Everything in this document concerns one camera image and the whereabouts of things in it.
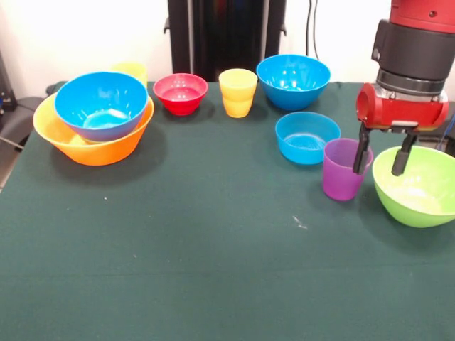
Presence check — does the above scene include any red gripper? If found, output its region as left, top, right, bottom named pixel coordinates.
left=352, top=82, right=451, bottom=177

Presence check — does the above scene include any large green bowl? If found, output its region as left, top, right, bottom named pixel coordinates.
left=371, top=145, right=455, bottom=229

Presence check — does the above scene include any small blue ridged bowl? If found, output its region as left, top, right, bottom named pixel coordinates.
left=274, top=111, right=342, bottom=166

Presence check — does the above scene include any large blue bowl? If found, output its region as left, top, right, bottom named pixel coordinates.
left=255, top=54, right=332, bottom=112
left=54, top=72, right=149, bottom=142

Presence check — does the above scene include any yellow cup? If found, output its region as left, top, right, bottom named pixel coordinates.
left=218, top=68, right=259, bottom=119

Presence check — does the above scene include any large orange bowl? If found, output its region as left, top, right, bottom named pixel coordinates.
left=33, top=92, right=155, bottom=167

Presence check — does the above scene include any purple cup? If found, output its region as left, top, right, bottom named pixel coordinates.
left=321, top=138, right=374, bottom=202

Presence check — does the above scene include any dark green tablecloth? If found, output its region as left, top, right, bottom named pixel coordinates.
left=0, top=80, right=455, bottom=341

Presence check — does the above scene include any black robot column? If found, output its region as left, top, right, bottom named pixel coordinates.
left=164, top=0, right=288, bottom=83

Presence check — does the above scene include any small red bowl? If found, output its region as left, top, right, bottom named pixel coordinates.
left=153, top=72, right=209, bottom=117

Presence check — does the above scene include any translucent yellow-green cup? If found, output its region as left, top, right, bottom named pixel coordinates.
left=109, top=62, right=149, bottom=88

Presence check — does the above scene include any black robot pedestal leg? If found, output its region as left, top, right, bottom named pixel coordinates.
left=419, top=102, right=455, bottom=143
left=0, top=94, right=38, bottom=150

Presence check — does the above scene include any black wall cable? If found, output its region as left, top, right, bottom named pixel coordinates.
left=306, top=0, right=320, bottom=60

